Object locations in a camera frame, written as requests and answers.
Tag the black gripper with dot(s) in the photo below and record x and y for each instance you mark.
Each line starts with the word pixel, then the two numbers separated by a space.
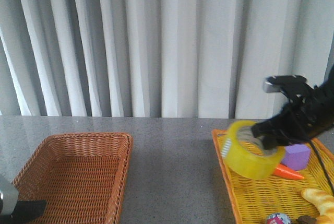
pixel 27 211
pixel 308 114

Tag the yellow packing tape roll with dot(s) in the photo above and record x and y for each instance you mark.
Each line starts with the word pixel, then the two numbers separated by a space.
pixel 246 155

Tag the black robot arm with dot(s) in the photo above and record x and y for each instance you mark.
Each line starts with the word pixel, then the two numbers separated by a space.
pixel 331 77
pixel 9 199

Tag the purple foam cube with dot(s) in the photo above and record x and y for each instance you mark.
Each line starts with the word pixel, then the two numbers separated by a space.
pixel 296 156

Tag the orange toy carrot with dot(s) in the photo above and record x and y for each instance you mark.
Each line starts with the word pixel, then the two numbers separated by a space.
pixel 287 173

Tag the brown wicker basket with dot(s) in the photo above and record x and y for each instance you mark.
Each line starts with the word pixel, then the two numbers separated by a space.
pixel 81 176

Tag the yellow woven basket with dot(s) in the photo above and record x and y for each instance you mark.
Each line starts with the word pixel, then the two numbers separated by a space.
pixel 253 200

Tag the dark jar with label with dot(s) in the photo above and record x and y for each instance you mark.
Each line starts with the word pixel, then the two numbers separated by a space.
pixel 278 218

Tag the toy croissant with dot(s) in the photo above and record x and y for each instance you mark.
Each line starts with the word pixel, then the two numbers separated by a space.
pixel 323 203

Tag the brown chocolate cookie toy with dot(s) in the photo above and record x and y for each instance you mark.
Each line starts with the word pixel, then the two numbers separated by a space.
pixel 305 219

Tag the white pleated curtain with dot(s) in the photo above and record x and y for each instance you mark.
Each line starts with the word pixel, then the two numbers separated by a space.
pixel 158 58

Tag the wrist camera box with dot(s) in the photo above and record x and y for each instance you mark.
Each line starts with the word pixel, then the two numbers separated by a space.
pixel 286 83

